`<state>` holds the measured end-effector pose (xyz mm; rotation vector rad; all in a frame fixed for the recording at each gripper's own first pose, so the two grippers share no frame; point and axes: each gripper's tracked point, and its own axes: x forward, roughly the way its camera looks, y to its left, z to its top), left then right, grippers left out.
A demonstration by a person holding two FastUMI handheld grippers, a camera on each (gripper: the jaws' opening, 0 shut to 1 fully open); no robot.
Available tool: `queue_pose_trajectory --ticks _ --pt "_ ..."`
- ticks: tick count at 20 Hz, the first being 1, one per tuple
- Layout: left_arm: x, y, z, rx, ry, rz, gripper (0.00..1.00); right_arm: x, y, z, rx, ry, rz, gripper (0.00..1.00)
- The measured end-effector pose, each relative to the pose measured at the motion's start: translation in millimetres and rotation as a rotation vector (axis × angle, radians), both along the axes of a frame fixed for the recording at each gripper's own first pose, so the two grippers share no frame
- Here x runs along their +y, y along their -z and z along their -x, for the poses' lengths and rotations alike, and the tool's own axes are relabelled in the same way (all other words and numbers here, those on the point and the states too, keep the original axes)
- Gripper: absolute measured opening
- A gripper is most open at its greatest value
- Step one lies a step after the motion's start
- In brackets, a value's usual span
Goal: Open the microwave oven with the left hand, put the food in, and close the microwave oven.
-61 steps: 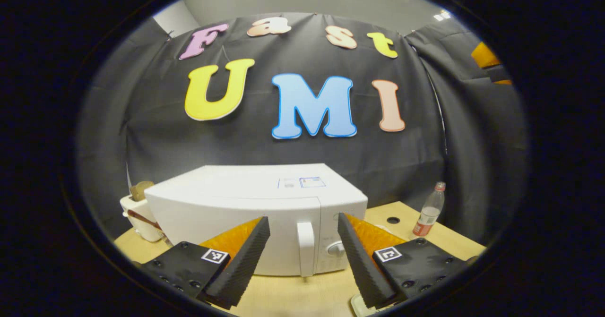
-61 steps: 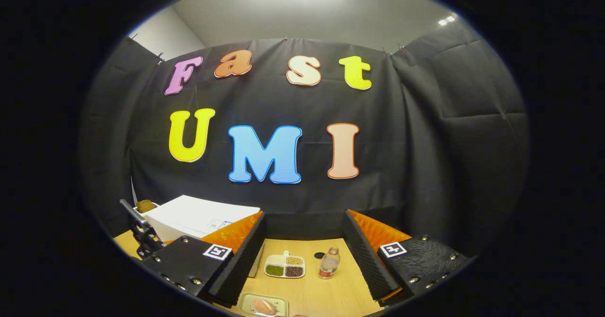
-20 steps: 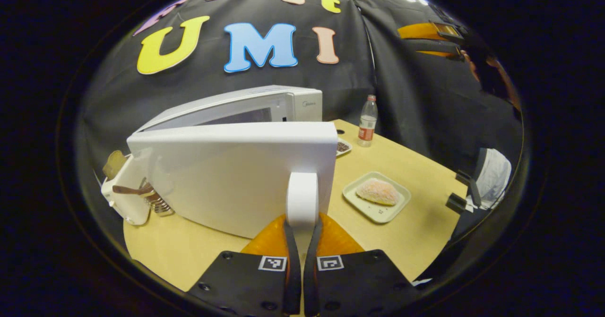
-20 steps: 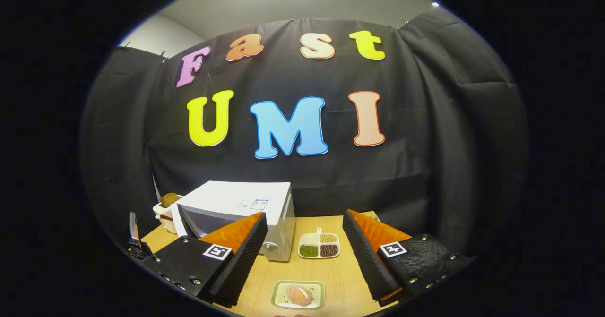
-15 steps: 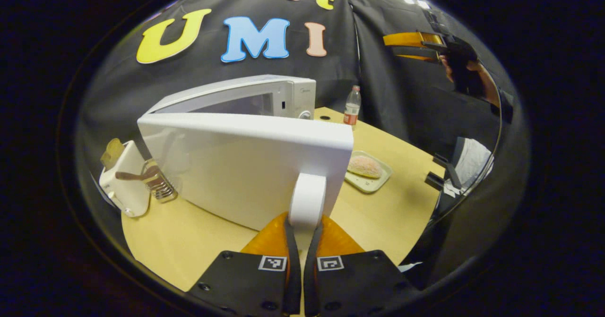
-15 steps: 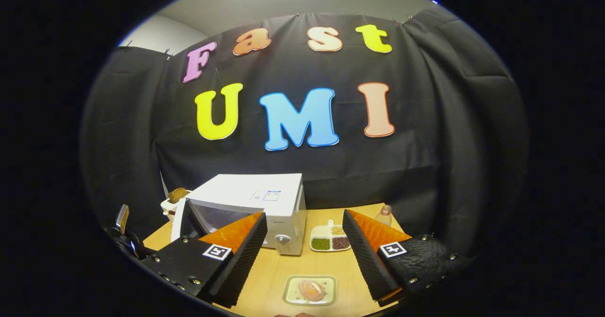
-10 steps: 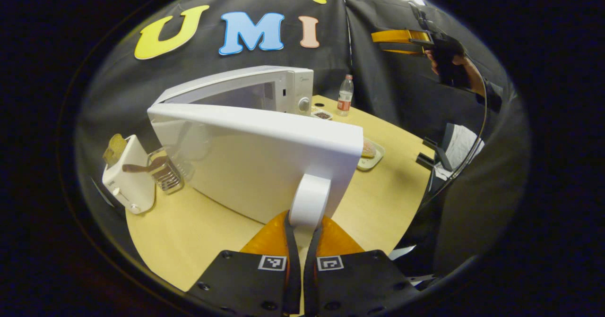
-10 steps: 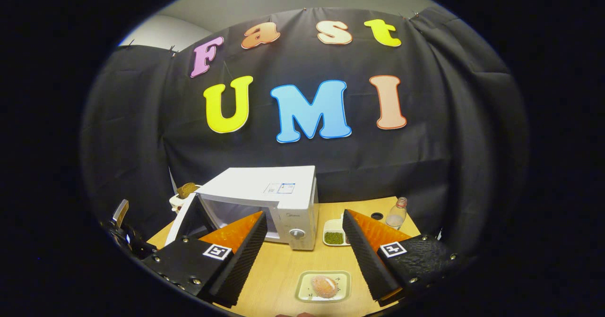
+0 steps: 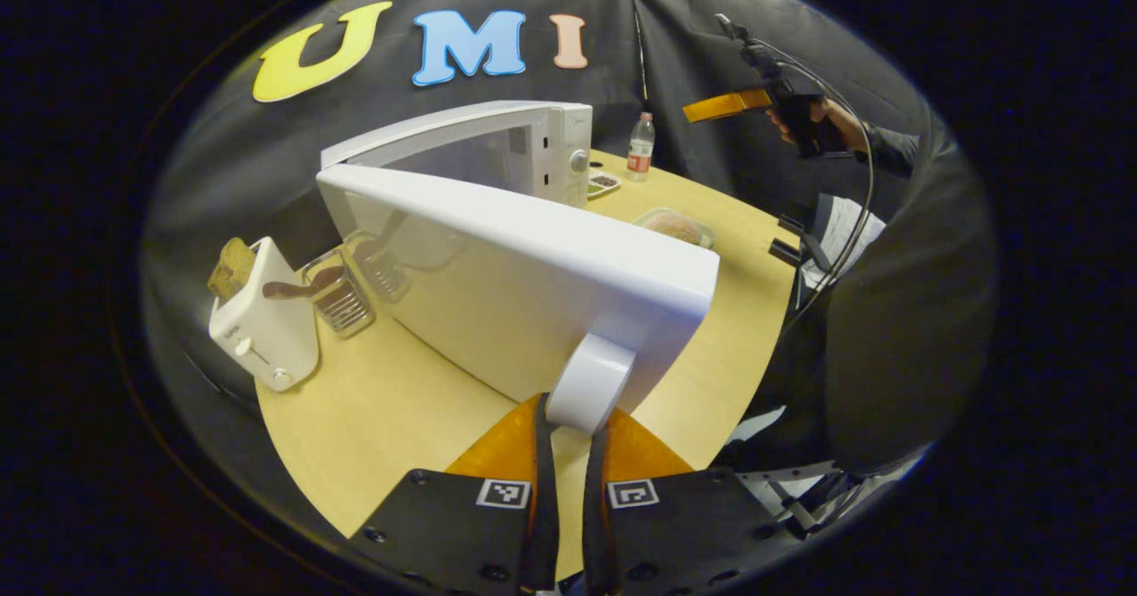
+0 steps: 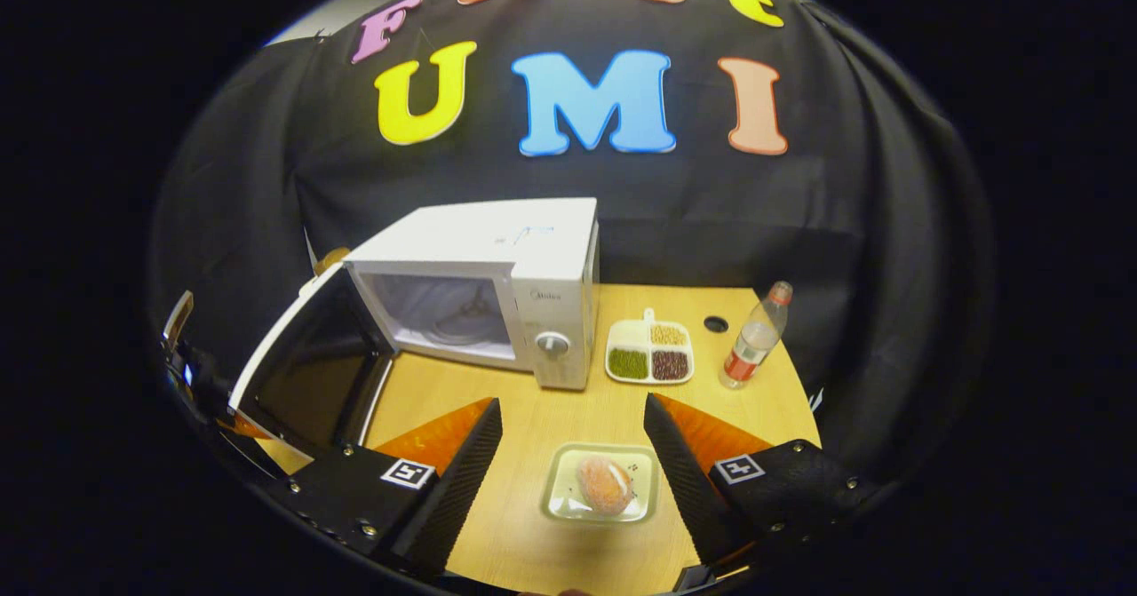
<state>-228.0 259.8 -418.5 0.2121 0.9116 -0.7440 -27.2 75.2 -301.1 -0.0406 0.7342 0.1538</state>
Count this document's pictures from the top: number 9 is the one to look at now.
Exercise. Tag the clear plastic water bottle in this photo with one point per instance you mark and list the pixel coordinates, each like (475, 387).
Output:
(640, 156)

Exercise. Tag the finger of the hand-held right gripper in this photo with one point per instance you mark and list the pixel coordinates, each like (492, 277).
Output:
(724, 105)

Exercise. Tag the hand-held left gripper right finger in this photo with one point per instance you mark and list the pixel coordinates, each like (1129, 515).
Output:
(595, 534)

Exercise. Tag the black backdrop cloth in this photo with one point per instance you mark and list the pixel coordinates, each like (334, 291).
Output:
(693, 63)

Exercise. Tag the white microwave oven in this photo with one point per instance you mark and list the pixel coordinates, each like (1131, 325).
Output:
(533, 312)

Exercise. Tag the white toaster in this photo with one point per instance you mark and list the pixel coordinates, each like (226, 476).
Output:
(266, 329)

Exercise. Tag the brown bread bun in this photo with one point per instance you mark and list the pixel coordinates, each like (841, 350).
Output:
(679, 227)

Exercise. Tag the pale green food tray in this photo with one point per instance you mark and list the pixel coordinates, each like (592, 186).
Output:
(641, 218)

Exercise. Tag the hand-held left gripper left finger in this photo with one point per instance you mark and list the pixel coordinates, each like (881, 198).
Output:
(542, 525)

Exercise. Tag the white cloth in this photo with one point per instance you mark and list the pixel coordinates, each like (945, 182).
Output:
(848, 232)

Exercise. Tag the person's dark clothed body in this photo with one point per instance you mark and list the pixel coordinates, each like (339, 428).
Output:
(906, 347)

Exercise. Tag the brown toast slice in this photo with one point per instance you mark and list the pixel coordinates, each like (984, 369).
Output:
(233, 267)

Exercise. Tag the black table clamp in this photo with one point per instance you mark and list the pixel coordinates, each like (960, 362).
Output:
(783, 252)
(791, 223)

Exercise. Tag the clear glass holder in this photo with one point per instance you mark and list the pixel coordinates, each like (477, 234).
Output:
(346, 312)

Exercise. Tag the grey metal frame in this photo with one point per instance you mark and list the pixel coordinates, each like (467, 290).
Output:
(799, 512)

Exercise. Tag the brown utensil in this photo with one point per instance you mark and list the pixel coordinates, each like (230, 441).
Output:
(293, 290)

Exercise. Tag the white divided grain dish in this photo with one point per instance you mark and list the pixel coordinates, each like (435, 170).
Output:
(604, 183)

